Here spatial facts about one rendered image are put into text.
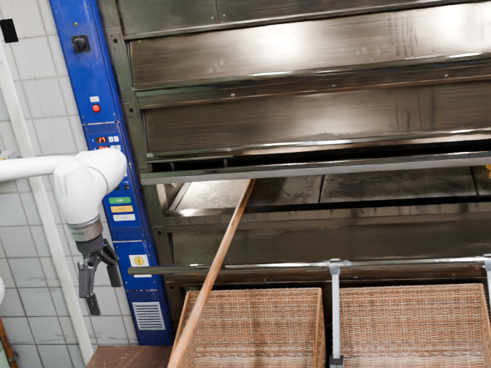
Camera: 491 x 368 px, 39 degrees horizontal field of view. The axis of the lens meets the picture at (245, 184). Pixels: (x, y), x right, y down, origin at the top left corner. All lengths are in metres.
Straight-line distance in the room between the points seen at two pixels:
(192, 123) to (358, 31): 0.68
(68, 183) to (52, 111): 0.93
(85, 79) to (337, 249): 1.13
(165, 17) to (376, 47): 0.73
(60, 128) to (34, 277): 0.74
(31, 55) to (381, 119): 1.29
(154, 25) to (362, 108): 0.78
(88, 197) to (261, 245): 1.05
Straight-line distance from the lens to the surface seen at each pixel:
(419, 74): 2.40
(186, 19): 2.46
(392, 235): 2.65
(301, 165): 2.37
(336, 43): 2.37
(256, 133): 2.49
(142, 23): 2.50
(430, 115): 2.44
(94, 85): 2.58
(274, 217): 2.64
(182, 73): 2.48
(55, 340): 3.31
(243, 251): 2.74
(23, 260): 3.12
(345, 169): 2.36
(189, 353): 2.86
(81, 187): 1.83
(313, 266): 2.28
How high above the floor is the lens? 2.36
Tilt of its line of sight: 24 degrees down
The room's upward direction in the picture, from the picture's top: 9 degrees counter-clockwise
